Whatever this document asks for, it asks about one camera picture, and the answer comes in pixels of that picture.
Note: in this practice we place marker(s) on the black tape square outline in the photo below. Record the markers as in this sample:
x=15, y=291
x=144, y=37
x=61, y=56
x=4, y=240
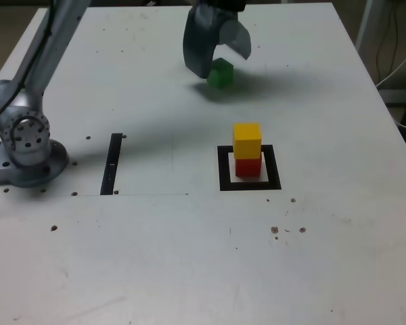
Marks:
x=223, y=169

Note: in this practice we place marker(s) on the yellow cube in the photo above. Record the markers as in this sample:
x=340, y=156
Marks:
x=247, y=140

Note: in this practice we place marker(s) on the green cube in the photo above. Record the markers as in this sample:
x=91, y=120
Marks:
x=221, y=74

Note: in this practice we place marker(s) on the black tape strip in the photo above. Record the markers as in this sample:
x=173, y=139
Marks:
x=110, y=162

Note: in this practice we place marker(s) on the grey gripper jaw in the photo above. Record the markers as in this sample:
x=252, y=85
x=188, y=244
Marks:
x=235, y=34

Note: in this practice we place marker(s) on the red cube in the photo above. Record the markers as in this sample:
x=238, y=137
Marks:
x=247, y=167

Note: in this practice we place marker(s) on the white frame leg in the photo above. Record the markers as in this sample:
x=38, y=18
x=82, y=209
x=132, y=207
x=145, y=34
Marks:
x=364, y=30

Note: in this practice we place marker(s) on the grey background bar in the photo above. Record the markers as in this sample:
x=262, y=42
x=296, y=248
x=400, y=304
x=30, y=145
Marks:
x=397, y=97

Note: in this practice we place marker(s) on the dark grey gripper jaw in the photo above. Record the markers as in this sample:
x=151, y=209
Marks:
x=198, y=44

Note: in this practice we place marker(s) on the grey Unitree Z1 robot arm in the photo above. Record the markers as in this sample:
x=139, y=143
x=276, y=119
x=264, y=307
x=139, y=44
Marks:
x=20, y=135

